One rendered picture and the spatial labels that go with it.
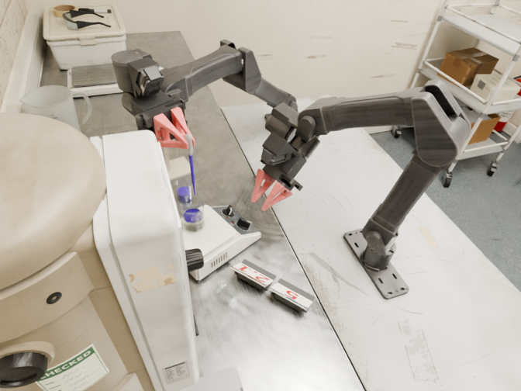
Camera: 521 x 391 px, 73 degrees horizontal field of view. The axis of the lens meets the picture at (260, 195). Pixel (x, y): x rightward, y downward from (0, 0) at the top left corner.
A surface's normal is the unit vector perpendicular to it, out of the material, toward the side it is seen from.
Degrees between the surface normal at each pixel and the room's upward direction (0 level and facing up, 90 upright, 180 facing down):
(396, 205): 89
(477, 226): 0
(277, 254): 0
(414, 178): 94
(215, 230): 0
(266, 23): 90
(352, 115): 85
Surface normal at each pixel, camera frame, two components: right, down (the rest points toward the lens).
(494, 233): 0.07, -0.71
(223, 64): 0.70, 0.50
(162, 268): 0.34, 0.68
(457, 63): -0.88, 0.27
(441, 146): -0.60, 0.53
